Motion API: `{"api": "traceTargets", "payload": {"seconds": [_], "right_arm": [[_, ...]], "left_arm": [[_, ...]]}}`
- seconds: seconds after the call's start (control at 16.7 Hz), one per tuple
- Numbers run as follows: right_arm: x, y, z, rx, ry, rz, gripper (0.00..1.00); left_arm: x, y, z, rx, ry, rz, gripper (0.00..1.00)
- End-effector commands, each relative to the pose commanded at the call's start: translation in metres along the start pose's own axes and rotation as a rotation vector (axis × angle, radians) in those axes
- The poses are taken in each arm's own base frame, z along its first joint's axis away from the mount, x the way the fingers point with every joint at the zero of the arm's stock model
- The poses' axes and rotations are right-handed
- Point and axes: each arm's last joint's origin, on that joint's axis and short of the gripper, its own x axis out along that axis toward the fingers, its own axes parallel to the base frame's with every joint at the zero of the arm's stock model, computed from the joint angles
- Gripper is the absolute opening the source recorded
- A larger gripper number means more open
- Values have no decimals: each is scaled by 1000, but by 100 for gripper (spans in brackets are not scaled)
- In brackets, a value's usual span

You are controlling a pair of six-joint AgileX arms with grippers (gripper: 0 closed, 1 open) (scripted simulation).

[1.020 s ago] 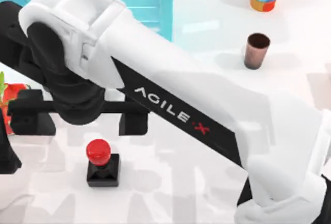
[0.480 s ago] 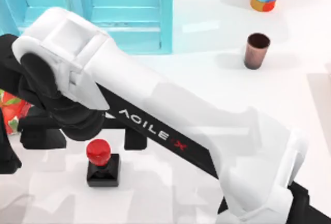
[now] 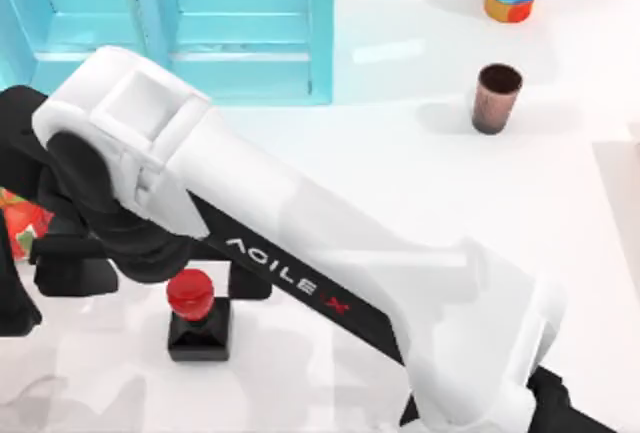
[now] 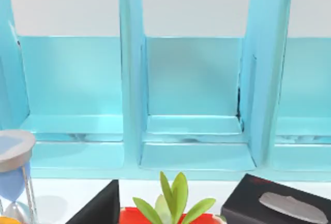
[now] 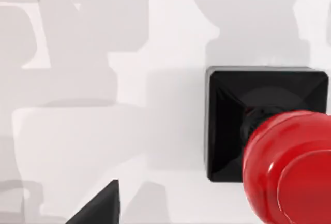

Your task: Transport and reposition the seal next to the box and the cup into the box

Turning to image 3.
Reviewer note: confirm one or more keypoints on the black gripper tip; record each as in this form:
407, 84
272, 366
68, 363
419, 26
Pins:
15, 293

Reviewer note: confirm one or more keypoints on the black bottle with red cap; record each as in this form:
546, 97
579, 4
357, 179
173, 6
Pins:
200, 325

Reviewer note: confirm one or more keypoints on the red and green packet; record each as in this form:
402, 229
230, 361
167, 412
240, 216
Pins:
22, 223

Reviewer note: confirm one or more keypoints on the light blue rack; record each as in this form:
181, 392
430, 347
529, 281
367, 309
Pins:
235, 18

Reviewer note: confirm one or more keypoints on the brown cup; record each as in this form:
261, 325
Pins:
496, 100

